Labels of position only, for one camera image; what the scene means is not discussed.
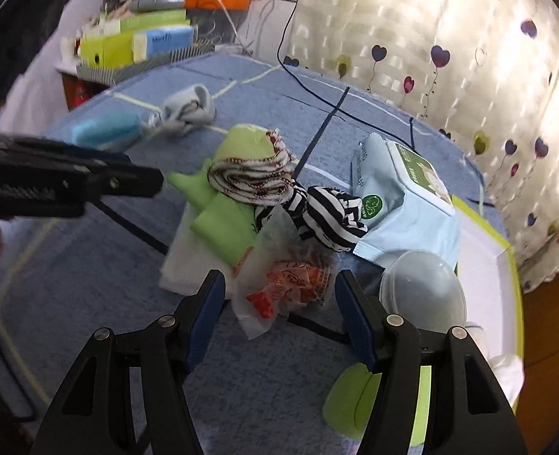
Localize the green round lid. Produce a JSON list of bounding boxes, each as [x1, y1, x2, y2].
[[322, 362, 427, 441]]

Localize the grey sock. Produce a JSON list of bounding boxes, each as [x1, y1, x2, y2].
[[149, 84, 216, 136]]

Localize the heart print curtain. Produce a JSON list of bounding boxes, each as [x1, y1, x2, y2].
[[289, 0, 559, 295]]

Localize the striped storage basket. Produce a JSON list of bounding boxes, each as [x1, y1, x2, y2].
[[75, 42, 214, 87]]

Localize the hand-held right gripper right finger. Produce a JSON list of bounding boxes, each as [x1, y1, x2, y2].
[[335, 269, 529, 455]]

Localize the dark cloth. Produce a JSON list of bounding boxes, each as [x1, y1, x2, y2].
[[0, 0, 87, 105]]

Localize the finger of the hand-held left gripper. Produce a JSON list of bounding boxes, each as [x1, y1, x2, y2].
[[0, 149, 165, 220], [0, 134, 132, 164]]

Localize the black cable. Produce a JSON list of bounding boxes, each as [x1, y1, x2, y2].
[[278, 0, 451, 143]]

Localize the black white striped sock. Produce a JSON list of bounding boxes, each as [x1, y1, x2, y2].
[[303, 186, 370, 253], [255, 185, 308, 229]]

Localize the green and blue boxes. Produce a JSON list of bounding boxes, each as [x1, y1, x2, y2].
[[78, 9, 190, 69]]

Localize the green-edged white box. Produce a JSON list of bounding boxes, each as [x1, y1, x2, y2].
[[450, 194, 526, 408]]

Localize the green cloth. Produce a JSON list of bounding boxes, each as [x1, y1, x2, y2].
[[166, 124, 280, 268]]

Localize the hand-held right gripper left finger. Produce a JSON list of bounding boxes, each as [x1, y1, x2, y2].
[[30, 269, 226, 455]]

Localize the red white striped cloth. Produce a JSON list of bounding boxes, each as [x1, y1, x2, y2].
[[207, 128, 295, 207]]

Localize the wet wipes pack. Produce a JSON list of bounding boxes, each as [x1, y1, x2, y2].
[[350, 133, 460, 266]]

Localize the white cable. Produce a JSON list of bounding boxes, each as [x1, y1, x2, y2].
[[199, 0, 252, 55]]

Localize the blue tissue box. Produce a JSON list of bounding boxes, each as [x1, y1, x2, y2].
[[132, 26, 196, 62]]

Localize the white towel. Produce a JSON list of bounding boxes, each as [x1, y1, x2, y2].
[[158, 201, 242, 297]]

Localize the orange print plastic bag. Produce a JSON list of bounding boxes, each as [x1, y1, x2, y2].
[[232, 209, 337, 339]]

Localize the clear plastic container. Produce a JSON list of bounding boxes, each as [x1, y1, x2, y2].
[[379, 250, 467, 333]]

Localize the blue mask pack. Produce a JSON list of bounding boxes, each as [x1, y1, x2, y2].
[[71, 111, 142, 150]]

